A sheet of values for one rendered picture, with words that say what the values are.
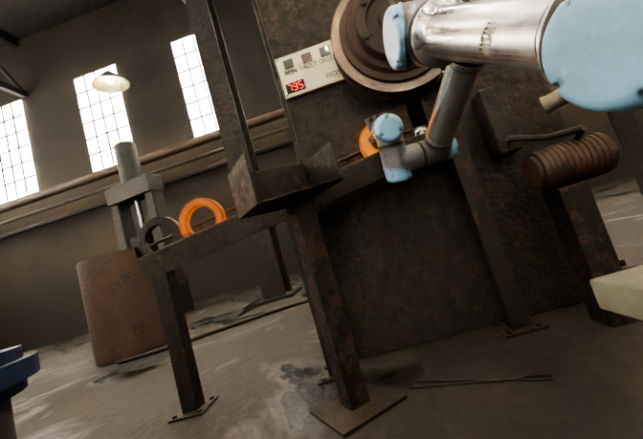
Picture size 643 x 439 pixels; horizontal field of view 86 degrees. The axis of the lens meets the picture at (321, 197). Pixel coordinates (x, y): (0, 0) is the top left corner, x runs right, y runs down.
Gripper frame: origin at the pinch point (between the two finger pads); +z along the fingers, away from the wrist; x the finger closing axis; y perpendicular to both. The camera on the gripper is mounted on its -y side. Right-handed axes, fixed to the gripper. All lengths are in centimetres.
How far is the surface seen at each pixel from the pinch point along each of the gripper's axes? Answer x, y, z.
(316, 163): 23.1, -1.1, -21.9
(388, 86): -8.9, 16.0, -0.4
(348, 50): 0.6, 33.3, 2.3
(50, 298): 768, -118, 594
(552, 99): -52, -6, -17
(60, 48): 604, 455, 744
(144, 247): 98, -11, -6
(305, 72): 18.5, 34.8, 18.2
